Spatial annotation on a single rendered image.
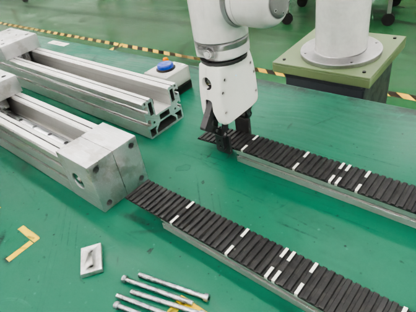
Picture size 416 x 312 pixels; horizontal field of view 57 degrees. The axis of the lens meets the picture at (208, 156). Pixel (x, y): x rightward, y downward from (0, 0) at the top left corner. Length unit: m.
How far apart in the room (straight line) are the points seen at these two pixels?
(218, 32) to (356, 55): 0.48
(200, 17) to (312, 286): 0.38
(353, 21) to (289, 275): 0.62
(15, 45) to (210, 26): 0.78
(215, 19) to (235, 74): 0.10
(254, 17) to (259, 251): 0.29
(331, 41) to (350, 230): 0.51
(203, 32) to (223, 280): 0.34
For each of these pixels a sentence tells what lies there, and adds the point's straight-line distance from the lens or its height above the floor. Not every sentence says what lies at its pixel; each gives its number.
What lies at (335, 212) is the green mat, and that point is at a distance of 0.59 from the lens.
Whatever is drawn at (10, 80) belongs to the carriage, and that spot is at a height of 0.90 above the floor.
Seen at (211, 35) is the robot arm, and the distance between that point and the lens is 0.57.
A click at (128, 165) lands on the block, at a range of 0.65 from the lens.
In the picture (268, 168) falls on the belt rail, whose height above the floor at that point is 0.79.
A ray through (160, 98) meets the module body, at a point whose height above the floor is 0.83.
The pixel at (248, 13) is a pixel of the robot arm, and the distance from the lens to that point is 0.51.
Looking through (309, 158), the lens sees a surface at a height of 0.81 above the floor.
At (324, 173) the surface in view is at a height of 0.81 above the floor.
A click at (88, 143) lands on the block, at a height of 0.87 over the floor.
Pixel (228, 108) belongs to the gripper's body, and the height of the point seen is 0.90.
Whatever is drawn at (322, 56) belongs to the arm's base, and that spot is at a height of 0.82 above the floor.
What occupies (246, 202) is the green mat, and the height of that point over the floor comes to 0.78.
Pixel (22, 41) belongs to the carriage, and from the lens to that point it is 1.25.
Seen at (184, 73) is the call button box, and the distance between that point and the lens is 0.94.
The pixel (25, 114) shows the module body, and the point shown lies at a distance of 0.95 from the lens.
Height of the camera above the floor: 1.20
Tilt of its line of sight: 36 degrees down
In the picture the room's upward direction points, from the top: 10 degrees counter-clockwise
